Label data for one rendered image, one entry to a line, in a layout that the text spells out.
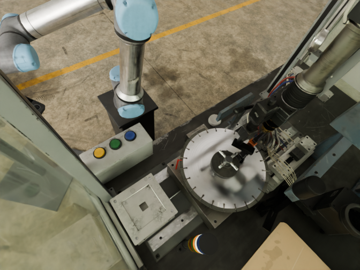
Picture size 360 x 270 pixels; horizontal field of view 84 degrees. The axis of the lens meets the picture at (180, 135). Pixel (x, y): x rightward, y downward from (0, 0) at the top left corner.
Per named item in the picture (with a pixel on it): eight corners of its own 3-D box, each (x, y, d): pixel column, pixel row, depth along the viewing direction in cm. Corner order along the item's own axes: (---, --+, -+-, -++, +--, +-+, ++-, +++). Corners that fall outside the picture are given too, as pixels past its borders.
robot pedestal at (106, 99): (107, 148, 177) (77, 92, 112) (145, 127, 192) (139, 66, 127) (130, 185, 164) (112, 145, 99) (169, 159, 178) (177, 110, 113)
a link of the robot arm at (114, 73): (134, 79, 108) (131, 59, 96) (140, 98, 102) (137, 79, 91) (111, 83, 105) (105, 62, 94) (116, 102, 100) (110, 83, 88)
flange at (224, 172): (219, 146, 82) (220, 143, 80) (243, 161, 79) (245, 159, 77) (205, 166, 77) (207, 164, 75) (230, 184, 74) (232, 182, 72)
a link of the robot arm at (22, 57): (28, 29, 61) (-15, 34, 58) (28, 54, 56) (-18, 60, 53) (41, 51, 68) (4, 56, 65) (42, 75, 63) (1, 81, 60)
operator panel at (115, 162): (100, 186, 89) (90, 176, 76) (89, 167, 93) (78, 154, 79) (153, 154, 99) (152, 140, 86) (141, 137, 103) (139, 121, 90)
